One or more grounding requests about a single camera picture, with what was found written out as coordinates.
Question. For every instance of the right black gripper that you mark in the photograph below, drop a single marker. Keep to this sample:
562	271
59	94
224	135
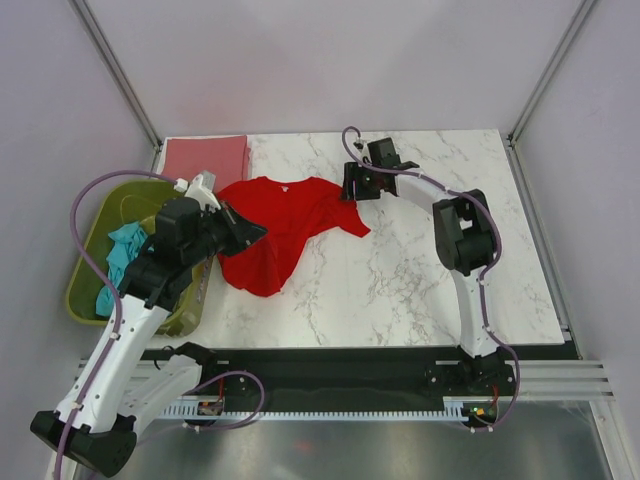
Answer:
352	172

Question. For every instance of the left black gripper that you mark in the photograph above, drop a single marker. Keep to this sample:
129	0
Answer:
243	234

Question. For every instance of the red t shirt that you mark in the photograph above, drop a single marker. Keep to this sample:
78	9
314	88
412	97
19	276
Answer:
292	213

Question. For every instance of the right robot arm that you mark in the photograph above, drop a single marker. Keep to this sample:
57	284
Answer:
467	243

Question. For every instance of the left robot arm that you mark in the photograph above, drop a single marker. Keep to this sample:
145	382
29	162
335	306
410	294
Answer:
98	424

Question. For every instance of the folded pink t shirt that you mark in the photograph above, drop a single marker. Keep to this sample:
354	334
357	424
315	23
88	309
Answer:
225	157

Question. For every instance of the teal t shirt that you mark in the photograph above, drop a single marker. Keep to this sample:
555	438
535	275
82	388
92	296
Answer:
127	242

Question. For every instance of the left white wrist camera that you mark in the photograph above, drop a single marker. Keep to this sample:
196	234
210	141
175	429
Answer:
201	190

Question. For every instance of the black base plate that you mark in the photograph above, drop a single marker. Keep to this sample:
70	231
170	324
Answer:
349	379

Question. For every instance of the left aluminium frame post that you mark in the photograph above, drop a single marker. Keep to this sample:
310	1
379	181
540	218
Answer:
98	38

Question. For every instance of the aluminium frame post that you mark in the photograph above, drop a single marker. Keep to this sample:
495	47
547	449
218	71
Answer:
98	38
563	48

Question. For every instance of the white slotted cable duct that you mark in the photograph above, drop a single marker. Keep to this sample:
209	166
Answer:
191	409

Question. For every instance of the right aluminium frame post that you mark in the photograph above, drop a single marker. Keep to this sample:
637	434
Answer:
563	48

